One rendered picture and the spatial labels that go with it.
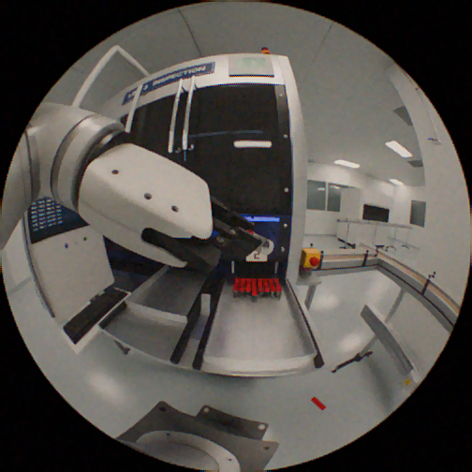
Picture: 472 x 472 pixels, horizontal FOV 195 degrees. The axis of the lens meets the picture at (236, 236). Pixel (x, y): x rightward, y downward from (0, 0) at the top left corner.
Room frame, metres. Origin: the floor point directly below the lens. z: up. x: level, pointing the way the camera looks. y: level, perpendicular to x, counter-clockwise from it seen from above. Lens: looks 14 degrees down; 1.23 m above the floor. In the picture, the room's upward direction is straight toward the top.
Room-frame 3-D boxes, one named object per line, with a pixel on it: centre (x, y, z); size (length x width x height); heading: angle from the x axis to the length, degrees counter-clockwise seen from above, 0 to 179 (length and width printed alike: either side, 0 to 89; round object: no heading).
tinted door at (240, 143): (0.54, 0.00, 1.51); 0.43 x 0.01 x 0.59; 85
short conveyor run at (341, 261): (0.64, -0.63, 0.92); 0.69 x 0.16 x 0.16; 85
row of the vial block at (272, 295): (0.40, -0.08, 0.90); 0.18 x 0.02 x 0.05; 85
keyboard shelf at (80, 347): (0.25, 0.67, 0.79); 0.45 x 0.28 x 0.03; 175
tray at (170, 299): (0.46, 0.26, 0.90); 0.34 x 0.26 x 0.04; 175
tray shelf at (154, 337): (0.37, 0.10, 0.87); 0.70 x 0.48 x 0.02; 85
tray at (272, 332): (0.32, -0.07, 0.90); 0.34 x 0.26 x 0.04; 175
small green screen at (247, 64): (0.51, -0.07, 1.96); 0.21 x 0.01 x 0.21; 85
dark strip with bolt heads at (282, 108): (0.51, -0.19, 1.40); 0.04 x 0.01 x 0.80; 85
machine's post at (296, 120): (0.54, -0.25, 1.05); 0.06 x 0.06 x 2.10; 85
